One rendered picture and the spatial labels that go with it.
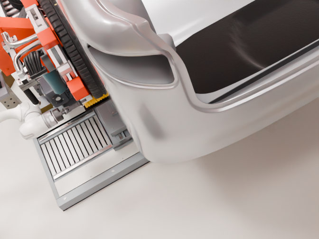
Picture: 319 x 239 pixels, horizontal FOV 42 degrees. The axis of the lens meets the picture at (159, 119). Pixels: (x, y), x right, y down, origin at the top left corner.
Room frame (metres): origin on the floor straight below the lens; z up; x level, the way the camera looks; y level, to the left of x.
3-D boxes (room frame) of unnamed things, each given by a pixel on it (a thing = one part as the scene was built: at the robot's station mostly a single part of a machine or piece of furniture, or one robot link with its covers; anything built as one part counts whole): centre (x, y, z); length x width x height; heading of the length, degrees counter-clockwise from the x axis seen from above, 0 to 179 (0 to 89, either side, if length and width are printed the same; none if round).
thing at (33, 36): (1.91, 0.52, 1.03); 0.19 x 0.18 x 0.11; 99
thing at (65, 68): (1.83, 0.39, 0.85); 0.54 x 0.07 x 0.54; 9
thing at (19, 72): (1.72, 0.49, 1.03); 0.19 x 0.18 x 0.11; 99
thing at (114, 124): (1.86, 0.22, 0.32); 0.40 x 0.30 x 0.28; 9
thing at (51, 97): (2.13, 0.47, 0.26); 0.42 x 0.18 x 0.35; 99
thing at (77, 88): (1.52, 0.33, 0.85); 0.09 x 0.08 x 0.07; 9
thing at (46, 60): (1.82, 0.46, 0.85); 0.21 x 0.14 x 0.14; 99
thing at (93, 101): (1.73, 0.27, 0.51); 0.29 x 0.06 x 0.06; 99
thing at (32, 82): (1.63, 0.56, 0.93); 0.09 x 0.05 x 0.05; 99
